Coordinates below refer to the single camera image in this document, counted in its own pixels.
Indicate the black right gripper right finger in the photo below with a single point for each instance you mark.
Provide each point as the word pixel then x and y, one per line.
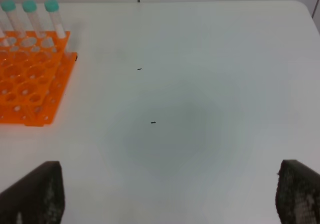
pixel 297 194

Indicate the teal capped tube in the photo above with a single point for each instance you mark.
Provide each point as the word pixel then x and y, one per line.
pixel 52 7
pixel 30 8
pixel 9 7

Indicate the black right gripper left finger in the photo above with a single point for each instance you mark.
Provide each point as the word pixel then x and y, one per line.
pixel 38 197

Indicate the orange test tube rack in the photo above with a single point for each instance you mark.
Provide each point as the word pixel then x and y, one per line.
pixel 34 75

